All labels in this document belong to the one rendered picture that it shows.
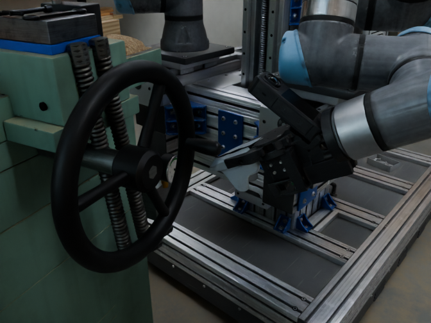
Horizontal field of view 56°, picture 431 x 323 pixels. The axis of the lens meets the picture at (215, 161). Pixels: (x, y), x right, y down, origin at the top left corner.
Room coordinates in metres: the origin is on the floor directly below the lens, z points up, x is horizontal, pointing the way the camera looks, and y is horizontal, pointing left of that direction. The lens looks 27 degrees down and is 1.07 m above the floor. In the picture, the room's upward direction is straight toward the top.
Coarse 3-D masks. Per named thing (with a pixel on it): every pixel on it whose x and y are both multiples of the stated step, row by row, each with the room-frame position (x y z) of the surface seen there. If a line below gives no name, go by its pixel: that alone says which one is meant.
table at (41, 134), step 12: (156, 48) 0.86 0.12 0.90; (132, 60) 0.78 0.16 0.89; (156, 60) 0.85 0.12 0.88; (0, 96) 0.53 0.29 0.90; (132, 96) 0.63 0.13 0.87; (0, 108) 0.52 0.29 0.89; (132, 108) 0.62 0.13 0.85; (0, 120) 0.52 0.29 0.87; (12, 120) 0.52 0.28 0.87; (24, 120) 0.52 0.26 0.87; (36, 120) 0.52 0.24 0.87; (0, 132) 0.51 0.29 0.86; (12, 132) 0.51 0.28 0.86; (24, 132) 0.50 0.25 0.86; (36, 132) 0.49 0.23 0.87; (48, 132) 0.48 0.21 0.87; (60, 132) 0.49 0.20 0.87; (24, 144) 0.50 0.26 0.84; (36, 144) 0.49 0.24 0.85; (48, 144) 0.48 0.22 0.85
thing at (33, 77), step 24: (120, 48) 0.61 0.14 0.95; (0, 72) 0.54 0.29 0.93; (24, 72) 0.52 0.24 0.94; (48, 72) 0.50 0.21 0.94; (72, 72) 0.52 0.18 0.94; (96, 72) 0.56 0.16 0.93; (24, 96) 0.52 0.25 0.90; (48, 96) 0.50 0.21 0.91; (72, 96) 0.51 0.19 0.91; (120, 96) 0.60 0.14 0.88; (48, 120) 0.51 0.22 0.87
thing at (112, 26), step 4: (108, 20) 0.98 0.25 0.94; (112, 20) 0.98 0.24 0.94; (116, 20) 0.98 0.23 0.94; (104, 24) 0.94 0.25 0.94; (108, 24) 0.96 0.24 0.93; (112, 24) 0.97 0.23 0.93; (116, 24) 0.98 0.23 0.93; (104, 28) 0.94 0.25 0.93; (108, 28) 0.96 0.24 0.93; (112, 28) 0.97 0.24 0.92; (116, 28) 0.98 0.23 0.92; (104, 32) 0.94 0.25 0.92; (108, 32) 0.95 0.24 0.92; (112, 32) 0.97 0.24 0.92; (116, 32) 0.98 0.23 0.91; (120, 32) 0.99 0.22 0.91
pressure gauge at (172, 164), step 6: (162, 156) 0.78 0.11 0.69; (168, 156) 0.78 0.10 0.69; (174, 156) 0.78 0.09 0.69; (162, 162) 0.76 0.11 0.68; (168, 162) 0.76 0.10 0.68; (174, 162) 0.78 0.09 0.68; (168, 168) 0.75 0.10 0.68; (174, 168) 0.78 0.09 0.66; (162, 174) 0.75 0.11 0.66; (168, 174) 0.76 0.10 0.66; (162, 180) 0.76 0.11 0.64; (168, 180) 0.75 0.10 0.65
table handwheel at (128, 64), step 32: (128, 64) 0.49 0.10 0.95; (160, 64) 0.55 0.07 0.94; (96, 96) 0.43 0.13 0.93; (160, 96) 0.54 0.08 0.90; (64, 128) 0.40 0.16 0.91; (192, 128) 0.60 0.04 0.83; (64, 160) 0.38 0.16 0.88; (96, 160) 0.50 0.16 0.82; (128, 160) 0.47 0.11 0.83; (160, 160) 0.50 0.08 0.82; (192, 160) 0.60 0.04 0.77; (64, 192) 0.37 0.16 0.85; (96, 192) 0.41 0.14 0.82; (64, 224) 0.36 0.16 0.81; (160, 224) 0.52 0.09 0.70; (96, 256) 0.39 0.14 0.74; (128, 256) 0.44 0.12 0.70
